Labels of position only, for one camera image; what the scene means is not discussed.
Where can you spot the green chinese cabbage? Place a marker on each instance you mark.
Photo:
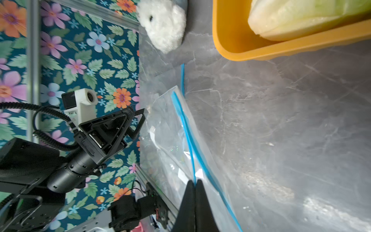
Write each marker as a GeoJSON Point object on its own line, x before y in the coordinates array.
{"type": "Point", "coordinates": [287, 20]}

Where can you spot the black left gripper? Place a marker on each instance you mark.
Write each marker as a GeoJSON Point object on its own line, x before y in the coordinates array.
{"type": "Point", "coordinates": [104, 137]}

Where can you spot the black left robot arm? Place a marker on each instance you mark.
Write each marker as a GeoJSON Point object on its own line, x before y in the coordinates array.
{"type": "Point", "coordinates": [38, 177]}

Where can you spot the clear zipper bag blue seal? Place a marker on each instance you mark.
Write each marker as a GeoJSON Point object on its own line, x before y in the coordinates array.
{"type": "Point", "coordinates": [174, 153]}

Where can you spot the white plush bunny blue shirt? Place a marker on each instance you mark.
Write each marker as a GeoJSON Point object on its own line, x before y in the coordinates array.
{"type": "Point", "coordinates": [164, 22]}

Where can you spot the yellow plastic tray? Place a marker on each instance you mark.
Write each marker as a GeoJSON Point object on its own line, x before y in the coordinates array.
{"type": "Point", "coordinates": [235, 41]}

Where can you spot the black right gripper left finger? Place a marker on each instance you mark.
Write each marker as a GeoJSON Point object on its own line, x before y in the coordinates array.
{"type": "Point", "coordinates": [185, 221]}

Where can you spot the blue zipper strip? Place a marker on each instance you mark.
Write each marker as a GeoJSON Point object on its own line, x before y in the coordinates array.
{"type": "Point", "coordinates": [183, 79]}

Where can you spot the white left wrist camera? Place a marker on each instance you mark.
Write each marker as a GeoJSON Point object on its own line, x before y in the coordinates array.
{"type": "Point", "coordinates": [80, 105]}

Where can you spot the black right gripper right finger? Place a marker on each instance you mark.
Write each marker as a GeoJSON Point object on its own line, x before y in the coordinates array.
{"type": "Point", "coordinates": [204, 219]}

